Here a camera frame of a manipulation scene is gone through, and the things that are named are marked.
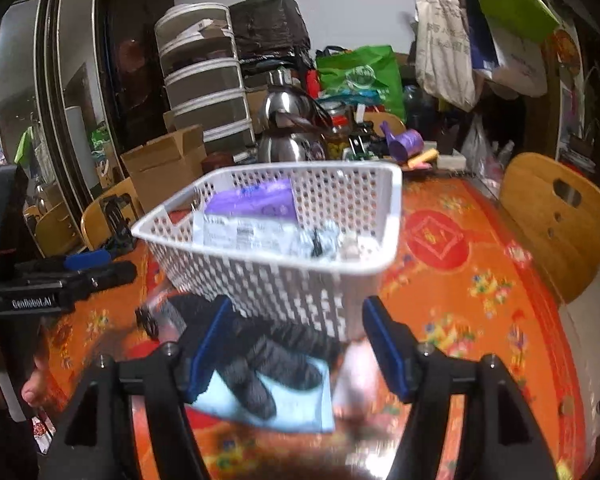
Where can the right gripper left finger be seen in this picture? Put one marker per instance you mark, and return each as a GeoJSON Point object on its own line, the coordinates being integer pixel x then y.
{"type": "Point", "coordinates": [95, 437]}

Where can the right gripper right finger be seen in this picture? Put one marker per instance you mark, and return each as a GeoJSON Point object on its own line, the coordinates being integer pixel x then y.
{"type": "Point", "coordinates": [500, 439]}

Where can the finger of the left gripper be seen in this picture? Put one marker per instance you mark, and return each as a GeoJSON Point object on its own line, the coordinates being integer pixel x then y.
{"type": "Point", "coordinates": [87, 260]}

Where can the pink bag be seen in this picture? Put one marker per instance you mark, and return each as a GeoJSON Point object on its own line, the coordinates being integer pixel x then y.
{"type": "Point", "coordinates": [356, 385]}

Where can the black knit glove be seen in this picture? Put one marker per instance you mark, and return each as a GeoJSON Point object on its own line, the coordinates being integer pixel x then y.
{"type": "Point", "coordinates": [250, 349]}

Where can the light blue packet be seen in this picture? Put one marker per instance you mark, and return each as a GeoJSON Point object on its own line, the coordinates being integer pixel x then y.
{"type": "Point", "coordinates": [297, 412]}

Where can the white printed foil packet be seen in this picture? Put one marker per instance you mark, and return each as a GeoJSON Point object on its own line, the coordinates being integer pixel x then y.
{"type": "Point", "coordinates": [267, 236]}

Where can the wooden chair left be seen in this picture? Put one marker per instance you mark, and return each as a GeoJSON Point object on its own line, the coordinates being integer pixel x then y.
{"type": "Point", "coordinates": [94, 229]}

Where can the wooden chair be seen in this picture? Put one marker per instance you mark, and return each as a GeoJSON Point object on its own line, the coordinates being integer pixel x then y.
{"type": "Point", "coordinates": [558, 211]}
{"type": "Point", "coordinates": [94, 229]}

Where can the black phone stand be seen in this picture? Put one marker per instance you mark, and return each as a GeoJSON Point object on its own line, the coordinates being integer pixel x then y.
{"type": "Point", "coordinates": [121, 240]}

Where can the brown cardboard box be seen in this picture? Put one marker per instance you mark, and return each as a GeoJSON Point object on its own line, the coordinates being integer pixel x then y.
{"type": "Point", "coordinates": [163, 166]}

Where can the floral orange tablecloth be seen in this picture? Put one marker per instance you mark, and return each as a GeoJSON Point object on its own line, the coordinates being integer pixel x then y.
{"type": "Point", "coordinates": [462, 280]}

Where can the purple tissue pack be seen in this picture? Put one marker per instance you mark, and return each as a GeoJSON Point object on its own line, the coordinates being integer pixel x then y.
{"type": "Point", "coordinates": [269, 199]}

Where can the white drawer tower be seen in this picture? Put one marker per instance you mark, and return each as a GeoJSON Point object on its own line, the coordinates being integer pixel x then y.
{"type": "Point", "coordinates": [202, 76]}

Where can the white perforated plastic basket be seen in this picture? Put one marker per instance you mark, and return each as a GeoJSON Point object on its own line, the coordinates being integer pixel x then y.
{"type": "Point", "coordinates": [315, 267]}

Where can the wooden chair right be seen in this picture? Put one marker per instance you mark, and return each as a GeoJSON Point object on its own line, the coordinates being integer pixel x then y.
{"type": "Point", "coordinates": [558, 211]}

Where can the stainless steel kettle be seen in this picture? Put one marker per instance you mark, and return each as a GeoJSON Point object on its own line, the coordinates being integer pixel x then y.
{"type": "Point", "coordinates": [294, 126]}

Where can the black bag on shelf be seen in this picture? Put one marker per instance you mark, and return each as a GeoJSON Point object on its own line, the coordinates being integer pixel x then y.
{"type": "Point", "coordinates": [269, 27]}

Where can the purple plastic scoop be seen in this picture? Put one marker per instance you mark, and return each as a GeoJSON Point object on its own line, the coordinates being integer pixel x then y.
{"type": "Point", "coordinates": [402, 146]}

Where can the green shopping bag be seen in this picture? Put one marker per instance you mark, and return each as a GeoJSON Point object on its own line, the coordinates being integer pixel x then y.
{"type": "Point", "coordinates": [369, 75]}

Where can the beige canvas tote bag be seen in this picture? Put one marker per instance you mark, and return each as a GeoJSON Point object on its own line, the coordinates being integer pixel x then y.
{"type": "Point", "coordinates": [442, 58]}

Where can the lime green hanging bag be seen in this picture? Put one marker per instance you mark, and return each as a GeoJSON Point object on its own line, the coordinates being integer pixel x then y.
{"type": "Point", "coordinates": [528, 19]}

